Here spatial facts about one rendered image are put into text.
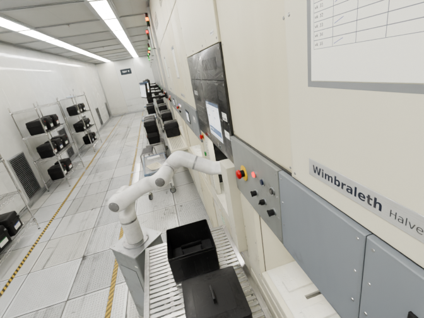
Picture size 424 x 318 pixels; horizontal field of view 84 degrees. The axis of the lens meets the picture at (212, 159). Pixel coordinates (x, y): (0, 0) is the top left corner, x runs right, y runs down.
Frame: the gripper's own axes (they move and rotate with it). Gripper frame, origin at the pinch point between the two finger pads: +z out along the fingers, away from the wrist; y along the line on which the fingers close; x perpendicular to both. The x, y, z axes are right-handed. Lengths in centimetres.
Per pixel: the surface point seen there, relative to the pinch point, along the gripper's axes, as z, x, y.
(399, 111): -34, 57, 102
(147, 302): -92, -45, 26
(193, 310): -68, -35, 48
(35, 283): -231, -122, -116
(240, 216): -33.0, -10.3, 25.9
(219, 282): -53, -35, 39
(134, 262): -101, -51, -14
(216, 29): -31, 79, 25
